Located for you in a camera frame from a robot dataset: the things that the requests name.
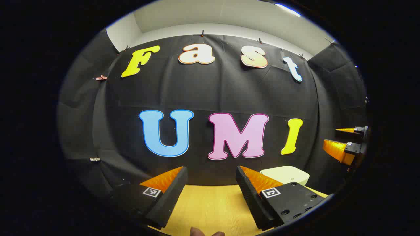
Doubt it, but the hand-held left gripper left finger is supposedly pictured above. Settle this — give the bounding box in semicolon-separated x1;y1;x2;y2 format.
112;166;188;230

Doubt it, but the wooden desktop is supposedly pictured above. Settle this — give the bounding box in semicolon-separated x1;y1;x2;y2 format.
148;184;328;236

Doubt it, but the black backdrop cloth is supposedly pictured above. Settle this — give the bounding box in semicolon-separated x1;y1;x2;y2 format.
56;29;369;204

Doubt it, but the pale green desktop garbage bin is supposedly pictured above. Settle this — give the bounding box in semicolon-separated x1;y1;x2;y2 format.
260;166;310;186

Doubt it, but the ceiling light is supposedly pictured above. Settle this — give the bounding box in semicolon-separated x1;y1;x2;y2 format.
274;3;301;17

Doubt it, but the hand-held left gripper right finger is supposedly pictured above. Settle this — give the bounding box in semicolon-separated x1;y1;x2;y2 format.
236;166;334;230

